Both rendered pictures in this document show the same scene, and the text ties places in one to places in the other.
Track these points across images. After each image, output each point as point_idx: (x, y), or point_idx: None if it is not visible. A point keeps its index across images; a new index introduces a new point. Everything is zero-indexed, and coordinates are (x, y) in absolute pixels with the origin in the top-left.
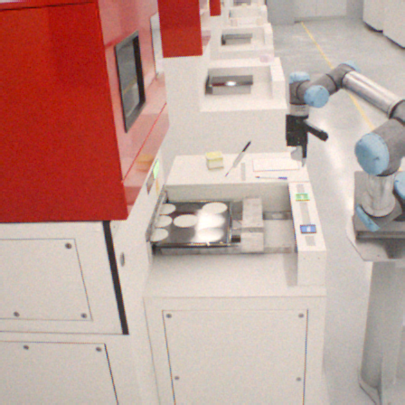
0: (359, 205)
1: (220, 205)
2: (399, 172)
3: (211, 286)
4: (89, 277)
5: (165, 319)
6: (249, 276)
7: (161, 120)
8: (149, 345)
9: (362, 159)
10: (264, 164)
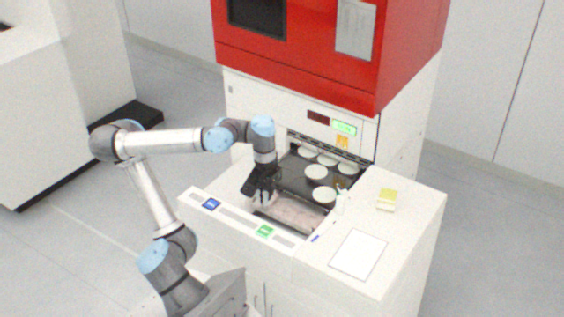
0: (186, 227)
1: (325, 199)
2: (205, 303)
3: (240, 172)
4: None
5: None
6: (232, 193)
7: (335, 88)
8: None
9: None
10: (365, 244)
